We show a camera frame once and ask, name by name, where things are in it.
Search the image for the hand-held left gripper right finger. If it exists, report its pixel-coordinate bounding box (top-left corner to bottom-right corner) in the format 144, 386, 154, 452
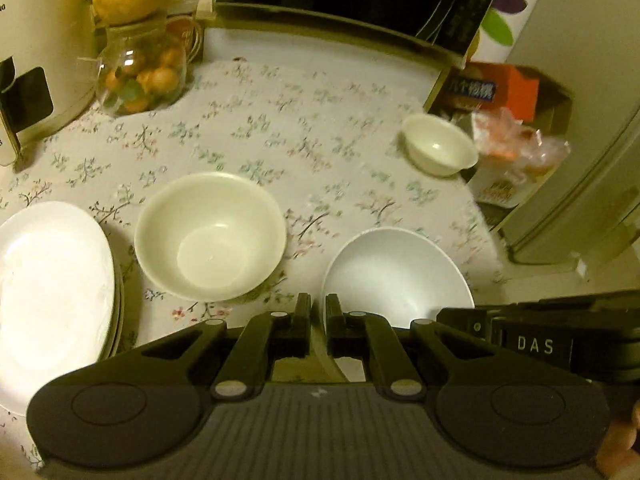
325, 293, 508, 402

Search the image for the white refrigerator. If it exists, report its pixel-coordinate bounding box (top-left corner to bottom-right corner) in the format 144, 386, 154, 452
500, 0, 640, 267

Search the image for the orange carton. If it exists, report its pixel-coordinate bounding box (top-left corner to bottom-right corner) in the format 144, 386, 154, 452
440, 62, 542, 122

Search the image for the cardboard box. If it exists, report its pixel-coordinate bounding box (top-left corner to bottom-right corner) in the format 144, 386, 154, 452
424, 62, 577, 233

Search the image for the clear plastic bag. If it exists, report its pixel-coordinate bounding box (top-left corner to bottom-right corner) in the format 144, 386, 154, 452
470, 109, 572, 182

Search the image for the large white bowl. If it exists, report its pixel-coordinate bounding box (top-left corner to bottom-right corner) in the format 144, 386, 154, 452
134, 172, 288, 303

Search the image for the leaf wall decal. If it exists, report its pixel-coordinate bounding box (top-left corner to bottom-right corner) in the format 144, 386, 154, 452
481, 0, 529, 62

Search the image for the small white bowl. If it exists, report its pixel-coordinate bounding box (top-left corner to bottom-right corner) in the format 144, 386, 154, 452
400, 113, 479, 178

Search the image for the cream appliance with black window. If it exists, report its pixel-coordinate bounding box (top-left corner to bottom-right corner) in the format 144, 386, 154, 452
0, 0, 109, 167

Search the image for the white plate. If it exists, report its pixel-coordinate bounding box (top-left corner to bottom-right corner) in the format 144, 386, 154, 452
97, 225, 127, 362
0, 201, 116, 417

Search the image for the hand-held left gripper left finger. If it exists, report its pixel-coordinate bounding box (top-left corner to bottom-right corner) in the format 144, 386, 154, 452
127, 292, 311, 402

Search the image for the floral tablecloth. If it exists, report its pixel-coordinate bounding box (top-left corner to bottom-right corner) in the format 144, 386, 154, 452
0, 57, 507, 472

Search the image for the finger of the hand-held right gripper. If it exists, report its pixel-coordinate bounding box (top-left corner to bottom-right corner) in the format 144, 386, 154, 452
435, 307, 501, 350

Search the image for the medium white bowl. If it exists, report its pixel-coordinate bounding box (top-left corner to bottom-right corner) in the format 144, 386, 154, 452
321, 227, 476, 380

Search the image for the person's right hand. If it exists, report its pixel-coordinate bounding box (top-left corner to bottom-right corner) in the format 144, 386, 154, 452
595, 402, 640, 479

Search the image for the glass jar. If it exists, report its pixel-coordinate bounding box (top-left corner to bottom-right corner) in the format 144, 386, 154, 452
95, 14, 189, 117

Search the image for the pile of mandarin oranges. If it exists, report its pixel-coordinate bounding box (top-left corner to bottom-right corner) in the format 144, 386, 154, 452
104, 45, 184, 114

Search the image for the wooden jar lid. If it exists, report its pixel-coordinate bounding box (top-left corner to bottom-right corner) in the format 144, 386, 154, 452
104, 12, 170, 38

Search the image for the orange paper cup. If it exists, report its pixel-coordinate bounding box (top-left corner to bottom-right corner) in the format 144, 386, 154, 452
167, 15, 204, 62

